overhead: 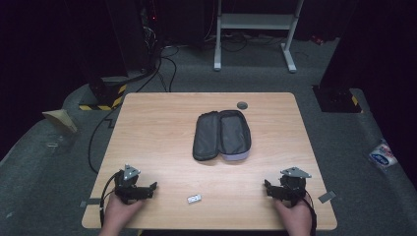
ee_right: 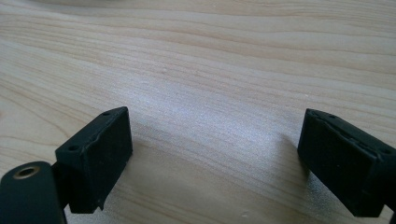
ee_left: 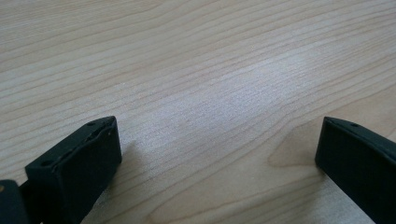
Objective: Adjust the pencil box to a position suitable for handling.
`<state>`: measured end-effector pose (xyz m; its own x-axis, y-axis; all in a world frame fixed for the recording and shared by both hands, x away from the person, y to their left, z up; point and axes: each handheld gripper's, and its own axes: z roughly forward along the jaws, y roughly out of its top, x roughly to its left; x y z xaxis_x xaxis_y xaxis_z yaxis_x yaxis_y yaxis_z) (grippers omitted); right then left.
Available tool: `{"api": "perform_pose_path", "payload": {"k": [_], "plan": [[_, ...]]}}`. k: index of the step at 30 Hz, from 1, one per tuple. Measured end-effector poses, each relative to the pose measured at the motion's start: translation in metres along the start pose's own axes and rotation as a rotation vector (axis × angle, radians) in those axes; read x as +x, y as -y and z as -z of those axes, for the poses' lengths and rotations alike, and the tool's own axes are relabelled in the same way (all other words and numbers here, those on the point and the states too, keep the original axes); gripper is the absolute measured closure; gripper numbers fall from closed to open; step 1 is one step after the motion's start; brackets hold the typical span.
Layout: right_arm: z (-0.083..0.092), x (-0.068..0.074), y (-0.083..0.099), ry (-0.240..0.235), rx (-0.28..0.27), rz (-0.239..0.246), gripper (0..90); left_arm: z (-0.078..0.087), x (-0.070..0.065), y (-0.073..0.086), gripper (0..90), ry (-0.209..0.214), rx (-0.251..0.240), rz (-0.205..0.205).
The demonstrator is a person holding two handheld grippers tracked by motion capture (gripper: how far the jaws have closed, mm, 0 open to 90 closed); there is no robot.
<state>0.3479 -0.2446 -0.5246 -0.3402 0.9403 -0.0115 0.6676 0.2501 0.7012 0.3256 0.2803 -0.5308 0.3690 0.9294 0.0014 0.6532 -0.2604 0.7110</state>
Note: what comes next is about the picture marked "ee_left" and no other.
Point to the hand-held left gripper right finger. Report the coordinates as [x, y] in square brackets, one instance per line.
[358, 161]

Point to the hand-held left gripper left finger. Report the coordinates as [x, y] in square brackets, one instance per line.
[81, 165]

